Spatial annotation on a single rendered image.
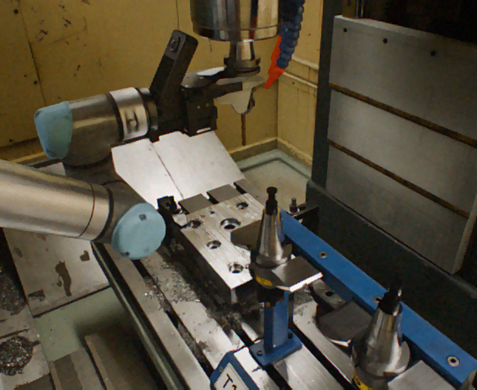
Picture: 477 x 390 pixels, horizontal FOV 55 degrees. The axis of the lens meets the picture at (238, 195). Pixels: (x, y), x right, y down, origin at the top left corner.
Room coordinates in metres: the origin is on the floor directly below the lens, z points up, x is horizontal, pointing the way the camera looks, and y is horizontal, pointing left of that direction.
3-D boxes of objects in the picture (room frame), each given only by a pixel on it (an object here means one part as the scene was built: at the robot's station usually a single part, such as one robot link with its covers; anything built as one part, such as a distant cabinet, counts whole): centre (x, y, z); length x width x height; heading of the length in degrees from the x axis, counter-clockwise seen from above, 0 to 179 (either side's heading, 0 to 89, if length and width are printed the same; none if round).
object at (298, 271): (0.49, -0.08, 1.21); 0.07 x 0.05 x 0.01; 121
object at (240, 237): (0.58, -0.02, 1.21); 0.07 x 0.05 x 0.01; 121
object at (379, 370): (0.35, -0.16, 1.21); 0.06 x 0.06 x 0.03
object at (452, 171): (1.00, -0.39, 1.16); 0.48 x 0.05 x 0.51; 31
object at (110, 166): (0.62, 0.22, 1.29); 0.11 x 0.08 x 0.11; 35
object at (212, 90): (0.72, 0.03, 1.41); 0.09 x 0.05 x 0.02; 108
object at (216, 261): (0.88, 0.00, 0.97); 0.29 x 0.23 x 0.05; 31
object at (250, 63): (0.78, -0.01, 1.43); 0.06 x 0.06 x 0.03
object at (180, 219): (0.97, 0.17, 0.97); 0.13 x 0.03 x 0.15; 31
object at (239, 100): (0.74, -0.01, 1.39); 0.09 x 0.03 x 0.06; 108
